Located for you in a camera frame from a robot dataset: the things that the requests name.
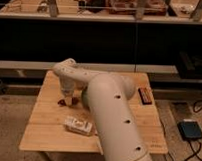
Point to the black foot pedal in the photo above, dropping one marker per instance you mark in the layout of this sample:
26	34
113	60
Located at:
190	130

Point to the clear plastic bottle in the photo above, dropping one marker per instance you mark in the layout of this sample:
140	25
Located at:
79	126

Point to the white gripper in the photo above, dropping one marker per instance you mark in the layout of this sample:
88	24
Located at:
67	89

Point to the green bowl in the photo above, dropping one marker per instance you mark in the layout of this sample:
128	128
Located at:
84	98

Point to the wooden table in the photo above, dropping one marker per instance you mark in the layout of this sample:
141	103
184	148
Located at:
45	130

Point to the cluttered background shelf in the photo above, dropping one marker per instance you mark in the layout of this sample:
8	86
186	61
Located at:
148	11

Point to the red pepper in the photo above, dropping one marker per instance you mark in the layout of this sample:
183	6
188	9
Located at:
62	102

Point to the grey bench rail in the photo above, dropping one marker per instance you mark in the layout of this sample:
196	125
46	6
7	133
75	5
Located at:
112	67

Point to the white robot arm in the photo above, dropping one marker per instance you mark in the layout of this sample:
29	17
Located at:
107	95

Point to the dark snack bar box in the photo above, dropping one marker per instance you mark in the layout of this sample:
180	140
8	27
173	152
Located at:
145	97

